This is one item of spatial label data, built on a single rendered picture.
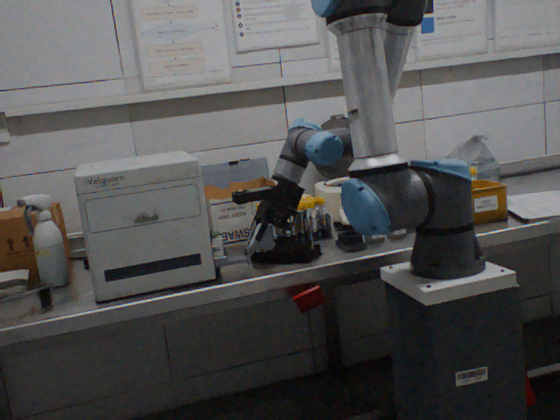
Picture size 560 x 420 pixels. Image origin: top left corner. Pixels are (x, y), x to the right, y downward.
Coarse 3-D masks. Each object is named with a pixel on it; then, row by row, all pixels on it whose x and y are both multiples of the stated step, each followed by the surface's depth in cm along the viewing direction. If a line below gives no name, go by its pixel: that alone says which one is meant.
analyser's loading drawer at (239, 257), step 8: (224, 248) 148; (248, 248) 149; (224, 256) 148; (232, 256) 152; (240, 256) 151; (248, 256) 149; (216, 264) 147; (224, 264) 148; (232, 264) 149; (248, 264) 150
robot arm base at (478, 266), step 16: (416, 240) 126; (432, 240) 122; (448, 240) 121; (464, 240) 121; (416, 256) 125; (432, 256) 123; (448, 256) 121; (464, 256) 121; (480, 256) 124; (416, 272) 125; (432, 272) 122; (448, 272) 120; (464, 272) 120; (480, 272) 122
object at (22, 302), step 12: (36, 288) 139; (48, 288) 143; (0, 300) 136; (12, 300) 136; (24, 300) 137; (36, 300) 139; (48, 300) 143; (0, 312) 136; (12, 312) 137; (24, 312) 138
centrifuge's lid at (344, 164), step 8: (328, 120) 206; (336, 120) 210; (344, 120) 210; (328, 128) 211; (336, 128) 212; (344, 160) 214; (352, 160) 214; (320, 168) 211; (328, 168) 212; (336, 168) 213; (344, 168) 213; (328, 176) 211; (336, 176) 212
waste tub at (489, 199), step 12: (480, 180) 183; (480, 192) 169; (492, 192) 170; (504, 192) 171; (480, 204) 170; (492, 204) 171; (504, 204) 171; (480, 216) 170; (492, 216) 171; (504, 216) 172
